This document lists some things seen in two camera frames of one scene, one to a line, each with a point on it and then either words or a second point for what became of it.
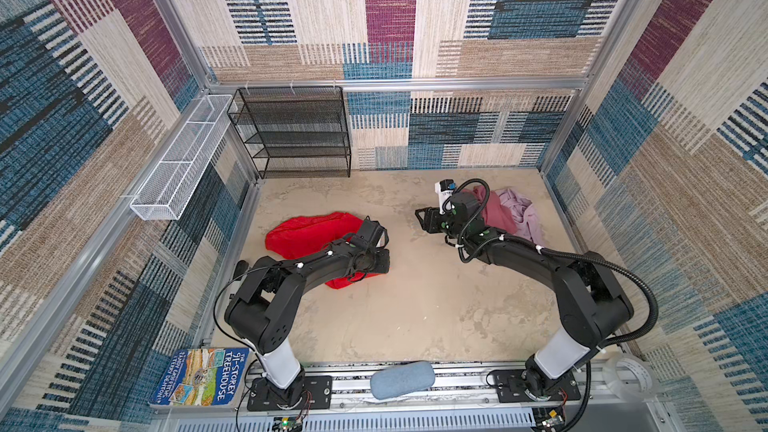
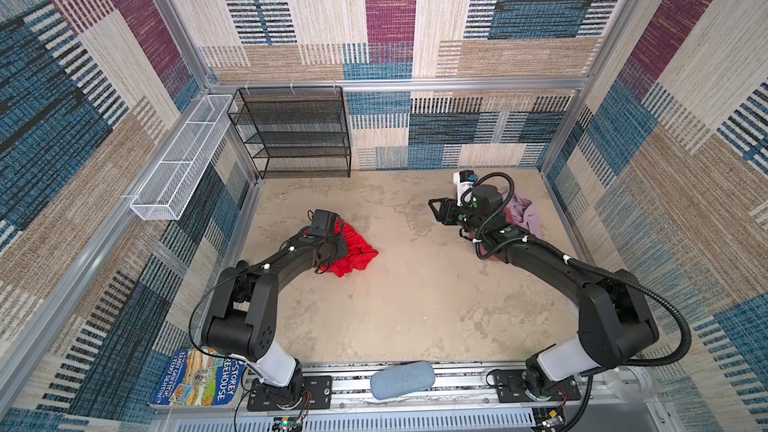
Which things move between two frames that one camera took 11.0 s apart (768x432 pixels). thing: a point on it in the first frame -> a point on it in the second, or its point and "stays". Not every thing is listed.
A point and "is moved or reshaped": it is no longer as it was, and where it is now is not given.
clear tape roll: (630, 377) stays
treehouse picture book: (203, 378) stays
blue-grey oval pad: (402, 378) stays
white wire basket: (168, 189) stays
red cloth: (292, 236) is moved or reshaped
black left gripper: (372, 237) -> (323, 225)
